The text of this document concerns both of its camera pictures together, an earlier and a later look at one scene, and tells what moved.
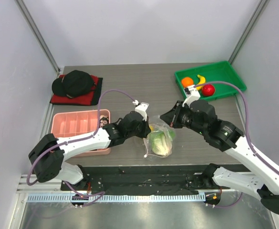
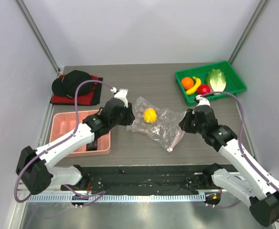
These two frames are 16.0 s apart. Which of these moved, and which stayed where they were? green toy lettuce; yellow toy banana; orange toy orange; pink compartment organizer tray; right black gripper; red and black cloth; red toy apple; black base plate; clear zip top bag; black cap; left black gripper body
Moved: yellow toy banana; right black gripper; green toy lettuce; left black gripper body; clear zip top bag; red toy apple
Stayed: orange toy orange; pink compartment organizer tray; red and black cloth; black cap; black base plate
